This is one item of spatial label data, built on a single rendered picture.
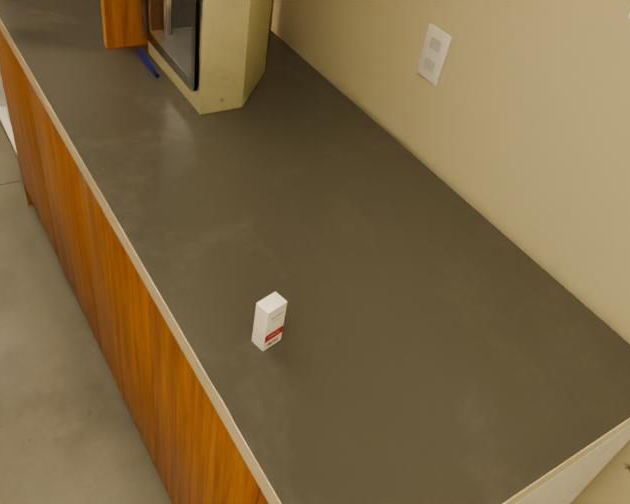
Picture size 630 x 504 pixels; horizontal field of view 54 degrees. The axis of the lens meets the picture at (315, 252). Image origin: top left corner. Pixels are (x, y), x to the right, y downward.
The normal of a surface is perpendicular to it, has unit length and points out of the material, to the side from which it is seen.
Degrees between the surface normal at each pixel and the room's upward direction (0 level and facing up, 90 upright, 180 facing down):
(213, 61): 90
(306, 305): 0
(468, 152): 90
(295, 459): 0
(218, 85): 90
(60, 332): 0
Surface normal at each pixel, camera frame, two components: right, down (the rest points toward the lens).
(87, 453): 0.15, -0.73
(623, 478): -0.83, 0.27
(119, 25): 0.53, 0.63
